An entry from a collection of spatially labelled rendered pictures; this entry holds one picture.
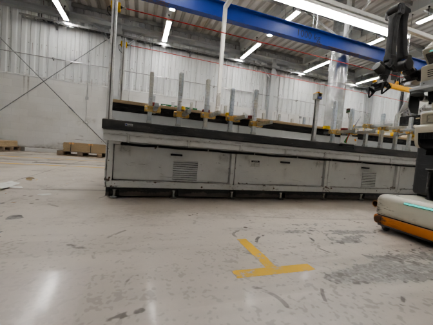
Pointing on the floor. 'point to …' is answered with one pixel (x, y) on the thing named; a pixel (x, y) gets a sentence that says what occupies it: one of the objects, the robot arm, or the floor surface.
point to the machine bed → (243, 166)
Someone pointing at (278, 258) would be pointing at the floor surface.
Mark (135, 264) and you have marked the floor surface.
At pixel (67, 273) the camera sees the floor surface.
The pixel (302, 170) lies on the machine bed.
